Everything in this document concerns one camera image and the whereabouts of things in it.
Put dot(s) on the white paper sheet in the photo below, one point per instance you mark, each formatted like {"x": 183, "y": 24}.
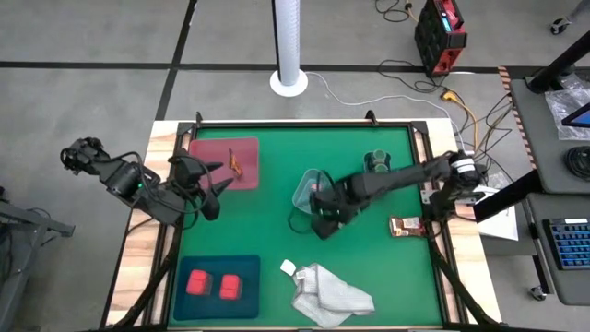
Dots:
{"x": 502, "y": 226}

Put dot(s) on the small glass spice jar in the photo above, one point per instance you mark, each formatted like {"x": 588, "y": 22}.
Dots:
{"x": 379, "y": 155}

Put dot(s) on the grey white knitted cloth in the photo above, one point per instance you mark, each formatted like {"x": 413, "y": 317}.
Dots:
{"x": 329, "y": 297}

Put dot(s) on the white black tower fan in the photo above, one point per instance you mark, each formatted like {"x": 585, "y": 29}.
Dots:
{"x": 288, "y": 46}

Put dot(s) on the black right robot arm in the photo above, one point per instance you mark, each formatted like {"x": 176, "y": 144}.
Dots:
{"x": 405, "y": 176}

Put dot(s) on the black table frame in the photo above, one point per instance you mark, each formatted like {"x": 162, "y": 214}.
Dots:
{"x": 431, "y": 138}

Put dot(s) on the blue plastic bin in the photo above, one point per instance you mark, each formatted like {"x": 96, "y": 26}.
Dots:
{"x": 249, "y": 286}

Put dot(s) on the black backlit keyboard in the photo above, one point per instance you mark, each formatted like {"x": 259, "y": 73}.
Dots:
{"x": 571, "y": 242}

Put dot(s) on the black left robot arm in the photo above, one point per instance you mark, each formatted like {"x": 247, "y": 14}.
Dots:
{"x": 124, "y": 177}

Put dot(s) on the tablet screen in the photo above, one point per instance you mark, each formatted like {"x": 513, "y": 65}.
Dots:
{"x": 578, "y": 117}

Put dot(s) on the orange spice packet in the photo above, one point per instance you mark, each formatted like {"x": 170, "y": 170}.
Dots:
{"x": 236, "y": 165}

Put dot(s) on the small clear plastic container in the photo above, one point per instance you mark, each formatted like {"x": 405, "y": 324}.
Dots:
{"x": 367, "y": 161}

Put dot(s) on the pink plastic bin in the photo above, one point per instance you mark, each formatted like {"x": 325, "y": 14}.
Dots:
{"x": 207, "y": 150}

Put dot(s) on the black table clamp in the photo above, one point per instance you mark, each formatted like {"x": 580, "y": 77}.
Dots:
{"x": 371, "y": 117}
{"x": 199, "y": 117}

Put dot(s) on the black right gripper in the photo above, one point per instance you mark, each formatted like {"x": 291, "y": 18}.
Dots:
{"x": 345, "y": 198}

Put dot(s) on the clear plastic bag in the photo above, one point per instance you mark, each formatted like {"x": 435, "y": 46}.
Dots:
{"x": 560, "y": 115}

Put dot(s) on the black metal pole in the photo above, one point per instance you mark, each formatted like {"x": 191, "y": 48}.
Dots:
{"x": 560, "y": 60}

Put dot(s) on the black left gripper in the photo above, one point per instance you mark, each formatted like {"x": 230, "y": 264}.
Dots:
{"x": 191, "y": 177}

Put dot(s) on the brown spice packet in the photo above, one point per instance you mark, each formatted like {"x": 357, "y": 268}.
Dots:
{"x": 408, "y": 227}

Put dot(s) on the grey desk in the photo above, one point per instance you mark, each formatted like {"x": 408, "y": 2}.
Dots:
{"x": 534, "y": 147}
{"x": 539, "y": 276}

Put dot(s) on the black metal beam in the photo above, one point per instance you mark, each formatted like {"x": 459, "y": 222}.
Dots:
{"x": 507, "y": 196}

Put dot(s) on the red black power station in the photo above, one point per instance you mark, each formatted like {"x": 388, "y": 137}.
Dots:
{"x": 438, "y": 39}

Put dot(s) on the grey metal stand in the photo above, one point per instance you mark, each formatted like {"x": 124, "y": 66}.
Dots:
{"x": 27, "y": 221}

